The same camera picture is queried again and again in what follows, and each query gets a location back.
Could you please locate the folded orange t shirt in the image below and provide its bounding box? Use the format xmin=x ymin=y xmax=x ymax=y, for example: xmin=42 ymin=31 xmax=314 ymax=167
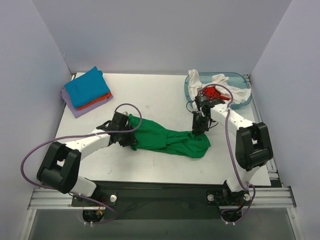
xmin=77 ymin=92 xmax=113 ymax=110

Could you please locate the folded blue t shirt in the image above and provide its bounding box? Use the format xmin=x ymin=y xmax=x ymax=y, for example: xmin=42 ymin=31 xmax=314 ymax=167
xmin=64 ymin=66 xmax=112 ymax=109

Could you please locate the folded lilac t shirt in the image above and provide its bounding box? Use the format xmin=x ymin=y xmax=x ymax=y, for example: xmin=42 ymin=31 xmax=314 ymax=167
xmin=61 ymin=88 xmax=113 ymax=118

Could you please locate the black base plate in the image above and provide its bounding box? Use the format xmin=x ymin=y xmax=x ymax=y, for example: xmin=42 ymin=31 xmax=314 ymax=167
xmin=71 ymin=181 xmax=251 ymax=222

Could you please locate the clear blue plastic bin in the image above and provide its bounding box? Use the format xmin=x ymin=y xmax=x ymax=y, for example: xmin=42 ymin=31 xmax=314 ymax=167
xmin=199 ymin=72 xmax=252 ymax=110

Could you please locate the green t shirt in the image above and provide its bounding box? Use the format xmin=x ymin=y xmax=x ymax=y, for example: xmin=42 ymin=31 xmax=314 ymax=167
xmin=130 ymin=119 xmax=211 ymax=159

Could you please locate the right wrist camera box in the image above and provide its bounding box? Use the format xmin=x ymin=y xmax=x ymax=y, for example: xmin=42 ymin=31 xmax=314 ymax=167
xmin=194 ymin=93 xmax=213 ymax=108

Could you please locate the white t shirt red print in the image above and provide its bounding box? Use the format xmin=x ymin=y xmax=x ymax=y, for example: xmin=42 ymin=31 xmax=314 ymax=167
xmin=184 ymin=69 xmax=251 ymax=103

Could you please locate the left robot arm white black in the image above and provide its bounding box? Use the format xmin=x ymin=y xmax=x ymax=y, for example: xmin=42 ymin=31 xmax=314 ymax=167
xmin=36 ymin=112 xmax=138 ymax=206

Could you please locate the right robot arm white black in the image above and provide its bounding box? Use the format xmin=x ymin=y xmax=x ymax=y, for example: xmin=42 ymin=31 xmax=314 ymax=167
xmin=192 ymin=104 xmax=274 ymax=204

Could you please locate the aluminium frame rail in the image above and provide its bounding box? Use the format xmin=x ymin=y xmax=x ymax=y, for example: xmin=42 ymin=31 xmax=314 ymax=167
xmin=27 ymin=187 xmax=297 ymax=210

